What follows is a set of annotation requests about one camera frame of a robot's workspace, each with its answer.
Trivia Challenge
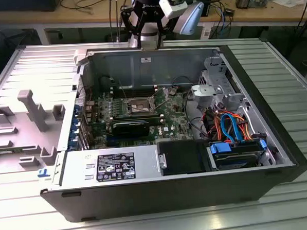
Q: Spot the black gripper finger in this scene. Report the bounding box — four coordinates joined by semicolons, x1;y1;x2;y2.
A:
120;4;147;50
155;15;168;49

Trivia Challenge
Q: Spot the metal socket cover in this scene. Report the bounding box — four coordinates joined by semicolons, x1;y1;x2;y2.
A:
148;87;171;112

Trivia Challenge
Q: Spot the black RAM slot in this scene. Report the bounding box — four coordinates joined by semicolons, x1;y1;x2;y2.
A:
111;89;157;95
111;91;158;98
111;86;157;93

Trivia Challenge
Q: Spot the CPU socket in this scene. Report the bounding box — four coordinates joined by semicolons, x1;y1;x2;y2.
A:
127;96;158;115

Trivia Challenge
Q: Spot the black upright box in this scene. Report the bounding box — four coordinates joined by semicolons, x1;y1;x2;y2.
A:
200;0;216;17

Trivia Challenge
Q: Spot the grey metal drive cage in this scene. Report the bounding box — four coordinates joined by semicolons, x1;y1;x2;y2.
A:
196;54;236;98

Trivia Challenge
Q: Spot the brown transformer block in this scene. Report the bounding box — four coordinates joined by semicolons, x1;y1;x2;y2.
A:
234;0;253;10

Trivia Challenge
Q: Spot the green motherboard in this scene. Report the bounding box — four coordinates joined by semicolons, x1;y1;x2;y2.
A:
84;82;197;150

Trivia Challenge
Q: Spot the black graphics card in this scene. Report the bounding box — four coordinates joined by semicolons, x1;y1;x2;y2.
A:
110;119;151;139

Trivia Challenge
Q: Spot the wooden workbench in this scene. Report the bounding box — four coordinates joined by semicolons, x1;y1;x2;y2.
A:
0;0;307;49

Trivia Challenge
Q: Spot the black equipment box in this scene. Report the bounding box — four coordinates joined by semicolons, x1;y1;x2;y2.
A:
0;0;61;15

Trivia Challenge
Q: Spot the white paper sheet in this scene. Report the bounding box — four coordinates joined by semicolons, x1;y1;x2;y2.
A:
272;0;305;9

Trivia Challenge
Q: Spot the grey parts rack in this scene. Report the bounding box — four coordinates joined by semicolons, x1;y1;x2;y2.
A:
0;87;70;175

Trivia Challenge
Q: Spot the hard disk in blue carrier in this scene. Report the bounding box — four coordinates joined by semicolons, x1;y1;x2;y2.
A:
205;138;269;171

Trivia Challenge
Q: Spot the silver power supply unit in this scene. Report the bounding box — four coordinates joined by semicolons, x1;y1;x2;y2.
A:
58;145;160;188

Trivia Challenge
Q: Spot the black PC case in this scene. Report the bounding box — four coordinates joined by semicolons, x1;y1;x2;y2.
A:
32;36;307;225

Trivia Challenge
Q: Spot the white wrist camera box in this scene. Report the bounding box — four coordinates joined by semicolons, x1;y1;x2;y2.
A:
159;0;190;19

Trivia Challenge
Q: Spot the thin black wire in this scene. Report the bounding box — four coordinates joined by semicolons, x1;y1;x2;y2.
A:
171;75;193;88

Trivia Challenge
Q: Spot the silver round-top bracket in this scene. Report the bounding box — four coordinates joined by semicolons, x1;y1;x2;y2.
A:
191;82;224;106

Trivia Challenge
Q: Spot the orange wire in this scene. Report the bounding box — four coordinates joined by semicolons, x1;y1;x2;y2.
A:
230;111;254;143
212;111;224;142

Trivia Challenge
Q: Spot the blue wire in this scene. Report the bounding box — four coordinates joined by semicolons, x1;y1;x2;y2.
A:
219;111;246;145

